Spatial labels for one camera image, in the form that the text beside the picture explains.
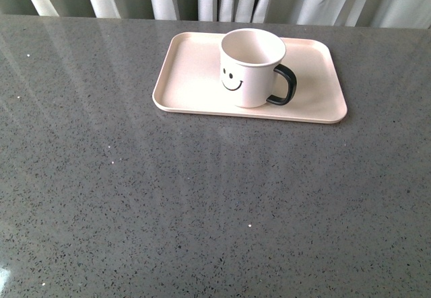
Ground cream rectangular tray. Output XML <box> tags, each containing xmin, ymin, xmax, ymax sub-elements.
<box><xmin>152</xmin><ymin>32</ymin><xmax>347</xmax><ymax>124</ymax></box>

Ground white smiley mug black handle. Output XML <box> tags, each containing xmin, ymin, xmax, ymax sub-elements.
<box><xmin>220</xmin><ymin>28</ymin><xmax>297</xmax><ymax>108</ymax></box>

